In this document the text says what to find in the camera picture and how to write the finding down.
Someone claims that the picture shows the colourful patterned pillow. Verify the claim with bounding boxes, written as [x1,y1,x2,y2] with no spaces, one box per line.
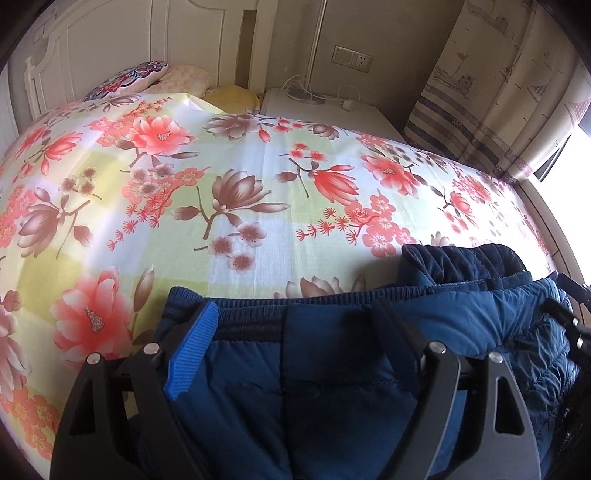
[83,60,168,101]

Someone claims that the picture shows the wall power socket plate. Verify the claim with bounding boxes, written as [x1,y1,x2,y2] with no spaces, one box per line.
[331,45,374,73]

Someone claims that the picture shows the silver pole desk lamp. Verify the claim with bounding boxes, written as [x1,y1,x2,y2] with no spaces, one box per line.
[287,0,329,105]

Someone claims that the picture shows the floral bed quilt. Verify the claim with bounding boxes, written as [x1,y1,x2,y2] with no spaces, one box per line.
[1,94,554,478]

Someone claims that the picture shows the yellow pillow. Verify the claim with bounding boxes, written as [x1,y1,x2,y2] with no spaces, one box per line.
[202,85,260,114]

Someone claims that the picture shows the white wardrobe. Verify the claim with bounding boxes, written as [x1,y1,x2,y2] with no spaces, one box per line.
[0,65,19,157]

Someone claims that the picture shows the white wooden headboard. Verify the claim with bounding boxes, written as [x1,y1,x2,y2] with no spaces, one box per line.
[24,0,277,118]

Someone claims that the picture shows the patterned window curtain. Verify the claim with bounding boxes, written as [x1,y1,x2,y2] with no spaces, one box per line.
[404,1,590,183]

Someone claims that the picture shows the blue quilted puffer jacket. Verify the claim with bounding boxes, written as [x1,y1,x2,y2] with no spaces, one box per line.
[152,244,589,479]

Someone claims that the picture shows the white charger with cable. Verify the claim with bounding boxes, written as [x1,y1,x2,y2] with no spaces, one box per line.
[280,75,362,111]

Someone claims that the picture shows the white bedside table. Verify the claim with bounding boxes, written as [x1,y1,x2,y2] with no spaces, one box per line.
[260,88,405,143]

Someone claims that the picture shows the beige dotted pillow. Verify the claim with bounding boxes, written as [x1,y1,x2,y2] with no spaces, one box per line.
[145,65,213,98]

